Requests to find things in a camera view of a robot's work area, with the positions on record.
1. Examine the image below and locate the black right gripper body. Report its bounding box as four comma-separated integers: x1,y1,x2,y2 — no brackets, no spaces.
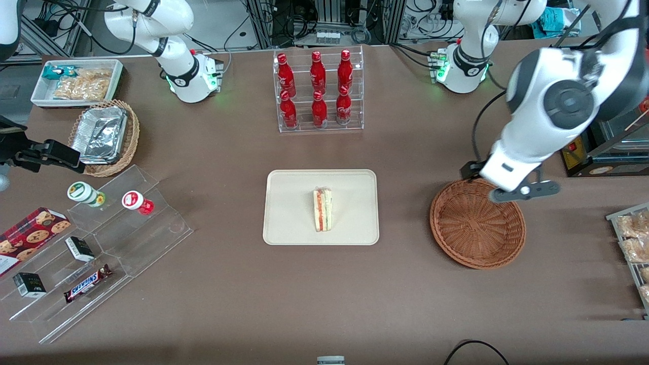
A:
0,116,30,169

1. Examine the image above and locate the triangle sandwich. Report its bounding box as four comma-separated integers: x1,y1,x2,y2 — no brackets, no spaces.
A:
312,187,334,233

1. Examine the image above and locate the aluminium foil tray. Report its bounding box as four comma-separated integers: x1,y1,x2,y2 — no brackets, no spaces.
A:
71,105,128,165

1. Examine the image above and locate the round brown wicker basket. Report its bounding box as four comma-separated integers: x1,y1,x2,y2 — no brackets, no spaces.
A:
429,178,527,270

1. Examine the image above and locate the oval tan wicker basket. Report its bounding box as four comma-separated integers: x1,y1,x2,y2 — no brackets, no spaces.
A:
68,99,140,177

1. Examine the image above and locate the tray of packaged snacks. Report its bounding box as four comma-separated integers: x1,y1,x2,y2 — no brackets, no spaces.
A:
606,202,649,321

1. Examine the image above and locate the beige plastic tray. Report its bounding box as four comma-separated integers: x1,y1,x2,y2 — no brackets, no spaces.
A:
262,169,380,246

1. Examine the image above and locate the green lid yogurt cup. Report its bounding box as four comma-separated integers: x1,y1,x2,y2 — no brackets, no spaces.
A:
67,181,106,208

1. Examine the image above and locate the white rectangular plastic bin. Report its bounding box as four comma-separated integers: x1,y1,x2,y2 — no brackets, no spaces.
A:
30,59,125,108

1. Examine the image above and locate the clear bag of crackers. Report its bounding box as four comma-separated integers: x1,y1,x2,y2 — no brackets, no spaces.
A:
53,68,113,101

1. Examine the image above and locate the teal snack packet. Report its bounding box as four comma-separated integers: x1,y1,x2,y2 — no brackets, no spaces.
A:
42,65,77,81

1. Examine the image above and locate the red lid yogurt cup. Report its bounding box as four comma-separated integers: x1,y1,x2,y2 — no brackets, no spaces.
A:
122,190,155,216

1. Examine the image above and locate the red cookie box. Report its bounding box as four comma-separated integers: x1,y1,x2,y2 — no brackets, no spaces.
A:
0,207,71,278

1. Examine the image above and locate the small black box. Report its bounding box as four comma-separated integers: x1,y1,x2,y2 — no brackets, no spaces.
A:
13,272,47,298
65,236,95,263

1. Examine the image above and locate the clear acrylic stepped stand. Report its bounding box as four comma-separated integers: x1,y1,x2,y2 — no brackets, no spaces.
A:
0,164,194,345

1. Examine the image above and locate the snickers chocolate bar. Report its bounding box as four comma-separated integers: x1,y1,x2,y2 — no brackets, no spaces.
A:
63,264,112,304

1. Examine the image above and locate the red cola bottle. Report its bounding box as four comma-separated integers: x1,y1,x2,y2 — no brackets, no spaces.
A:
310,51,327,94
311,90,329,128
338,49,354,92
279,90,298,129
336,85,352,126
277,53,297,97

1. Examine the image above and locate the teal crumpled bag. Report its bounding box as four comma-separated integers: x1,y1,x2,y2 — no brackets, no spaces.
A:
537,7,579,37

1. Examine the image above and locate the clear acrylic bottle rack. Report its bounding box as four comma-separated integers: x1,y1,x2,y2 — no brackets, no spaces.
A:
273,46,365,134

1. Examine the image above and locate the black cable loop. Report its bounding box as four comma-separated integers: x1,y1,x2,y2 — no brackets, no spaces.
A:
444,340,510,365

